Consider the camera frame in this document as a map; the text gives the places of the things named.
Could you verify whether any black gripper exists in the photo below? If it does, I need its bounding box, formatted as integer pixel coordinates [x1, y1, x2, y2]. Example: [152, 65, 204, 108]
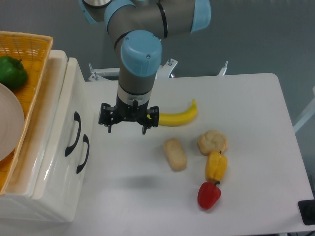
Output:
[98, 96, 159, 135]

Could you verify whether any black top drawer handle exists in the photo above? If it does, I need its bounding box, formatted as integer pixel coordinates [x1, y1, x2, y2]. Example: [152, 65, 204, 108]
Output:
[64, 111, 82, 157]

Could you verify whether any black drawer handle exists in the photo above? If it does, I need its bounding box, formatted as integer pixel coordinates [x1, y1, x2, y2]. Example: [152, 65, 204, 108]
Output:
[76, 134, 90, 175]
[64, 111, 82, 157]

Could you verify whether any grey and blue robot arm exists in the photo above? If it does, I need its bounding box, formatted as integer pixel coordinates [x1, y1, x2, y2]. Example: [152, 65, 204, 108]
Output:
[79, 0, 212, 131]

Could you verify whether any white drawer cabinet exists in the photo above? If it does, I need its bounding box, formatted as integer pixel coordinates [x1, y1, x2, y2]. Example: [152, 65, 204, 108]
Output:
[0, 50, 74, 224]

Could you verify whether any yellow banana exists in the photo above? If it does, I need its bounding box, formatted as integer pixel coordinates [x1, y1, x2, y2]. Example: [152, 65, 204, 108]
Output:
[158, 99, 198, 127]

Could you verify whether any oblong bread loaf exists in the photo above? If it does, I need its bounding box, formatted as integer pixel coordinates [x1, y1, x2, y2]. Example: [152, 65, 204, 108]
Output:
[163, 138, 187, 172]

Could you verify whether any round bread roll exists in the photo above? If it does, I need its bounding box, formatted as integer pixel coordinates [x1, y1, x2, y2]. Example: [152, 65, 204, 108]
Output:
[197, 130, 228, 155]

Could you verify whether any yellow bell pepper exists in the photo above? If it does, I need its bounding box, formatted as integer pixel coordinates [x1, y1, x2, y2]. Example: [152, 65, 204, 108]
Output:
[205, 151, 228, 182]

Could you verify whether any red bell pepper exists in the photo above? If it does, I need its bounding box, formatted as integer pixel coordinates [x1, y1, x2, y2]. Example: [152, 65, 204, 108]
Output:
[197, 181, 221, 210]

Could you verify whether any orange woven basket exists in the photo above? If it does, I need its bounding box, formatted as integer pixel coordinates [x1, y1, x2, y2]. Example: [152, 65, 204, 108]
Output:
[0, 31, 53, 195]

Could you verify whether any beige round plate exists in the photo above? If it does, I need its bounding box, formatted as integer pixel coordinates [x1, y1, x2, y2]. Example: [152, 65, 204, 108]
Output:
[0, 84, 25, 161]

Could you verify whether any green bell pepper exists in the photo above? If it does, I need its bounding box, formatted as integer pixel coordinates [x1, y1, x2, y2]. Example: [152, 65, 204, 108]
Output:
[0, 56, 28, 90]

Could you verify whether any black device at edge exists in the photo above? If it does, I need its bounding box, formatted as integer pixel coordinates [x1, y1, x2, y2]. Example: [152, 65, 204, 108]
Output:
[298, 199, 315, 225]

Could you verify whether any black lower drawer handle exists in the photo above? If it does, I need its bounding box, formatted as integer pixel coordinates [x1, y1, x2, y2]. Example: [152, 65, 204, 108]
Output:
[76, 134, 90, 175]

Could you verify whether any white post at right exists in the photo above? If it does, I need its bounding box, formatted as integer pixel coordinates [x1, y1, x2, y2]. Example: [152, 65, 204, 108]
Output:
[293, 87, 315, 133]

